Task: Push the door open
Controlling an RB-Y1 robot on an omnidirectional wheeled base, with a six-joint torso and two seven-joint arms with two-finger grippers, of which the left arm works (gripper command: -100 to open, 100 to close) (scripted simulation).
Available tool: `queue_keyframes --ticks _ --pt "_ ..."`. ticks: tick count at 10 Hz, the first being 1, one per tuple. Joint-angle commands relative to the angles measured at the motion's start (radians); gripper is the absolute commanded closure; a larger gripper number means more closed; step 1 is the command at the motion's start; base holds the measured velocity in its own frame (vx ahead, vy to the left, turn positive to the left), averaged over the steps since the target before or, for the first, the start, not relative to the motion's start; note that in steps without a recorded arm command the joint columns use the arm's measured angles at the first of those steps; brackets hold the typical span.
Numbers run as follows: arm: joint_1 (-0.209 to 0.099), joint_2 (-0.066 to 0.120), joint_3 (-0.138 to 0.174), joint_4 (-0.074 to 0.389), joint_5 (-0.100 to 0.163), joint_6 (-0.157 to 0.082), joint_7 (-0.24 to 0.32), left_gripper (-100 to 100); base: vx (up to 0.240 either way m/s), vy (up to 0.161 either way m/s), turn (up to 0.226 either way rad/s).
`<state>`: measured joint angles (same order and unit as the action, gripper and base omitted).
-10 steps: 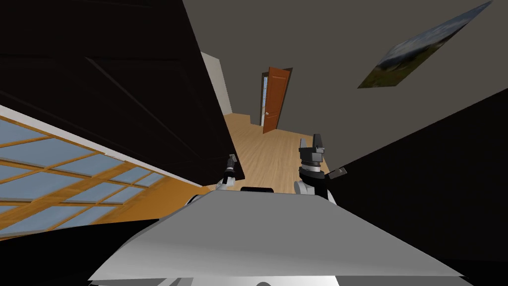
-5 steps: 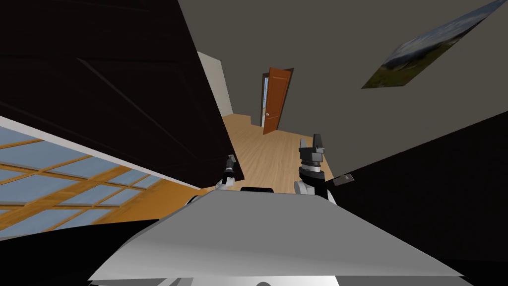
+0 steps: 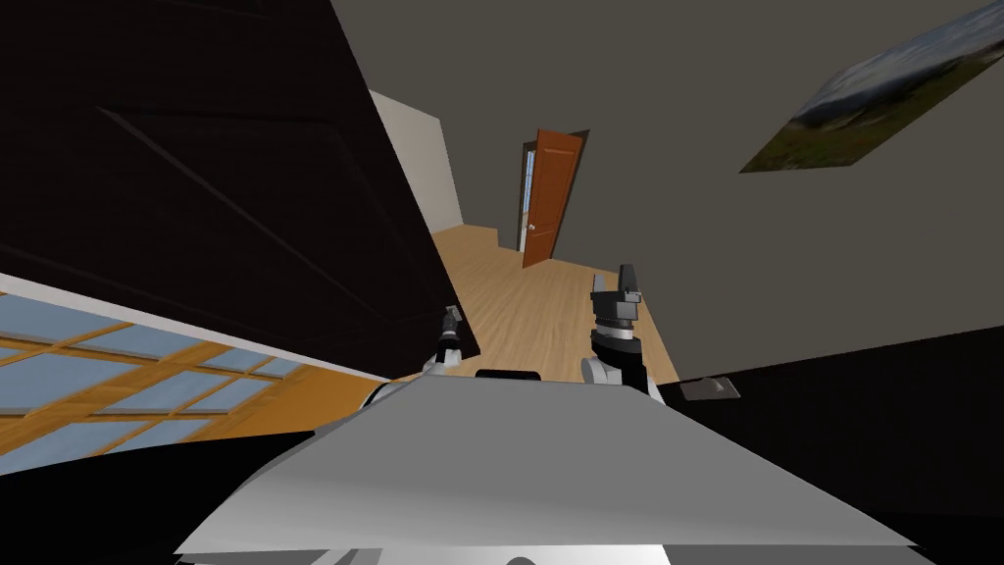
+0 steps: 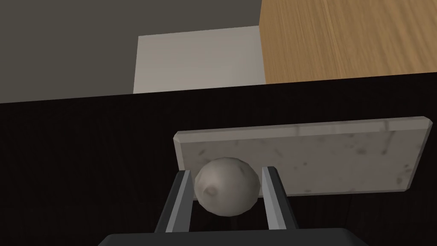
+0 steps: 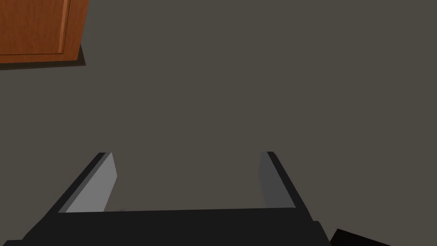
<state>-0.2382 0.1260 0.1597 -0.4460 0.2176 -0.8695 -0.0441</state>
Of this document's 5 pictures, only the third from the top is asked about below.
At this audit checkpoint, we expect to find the brown door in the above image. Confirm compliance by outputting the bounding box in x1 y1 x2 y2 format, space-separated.
516 128 586 270

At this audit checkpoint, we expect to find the landscape picture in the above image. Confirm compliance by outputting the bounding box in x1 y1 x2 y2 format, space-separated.
738 0 1004 175

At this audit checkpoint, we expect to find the black door leaf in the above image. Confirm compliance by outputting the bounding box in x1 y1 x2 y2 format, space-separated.
0 0 483 382

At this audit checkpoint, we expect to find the orange framed window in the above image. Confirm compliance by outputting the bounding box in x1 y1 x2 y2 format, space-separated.
0 291 393 477

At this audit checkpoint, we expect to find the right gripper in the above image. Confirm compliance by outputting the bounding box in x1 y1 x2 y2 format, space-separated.
588 263 644 322

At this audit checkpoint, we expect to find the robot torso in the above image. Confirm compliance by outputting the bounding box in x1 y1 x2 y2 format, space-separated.
174 367 921 565

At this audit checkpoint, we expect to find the black table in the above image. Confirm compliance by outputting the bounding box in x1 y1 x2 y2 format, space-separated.
657 325 1004 565

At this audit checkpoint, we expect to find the small grey block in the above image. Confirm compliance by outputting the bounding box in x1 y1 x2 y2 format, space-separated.
678 377 742 402

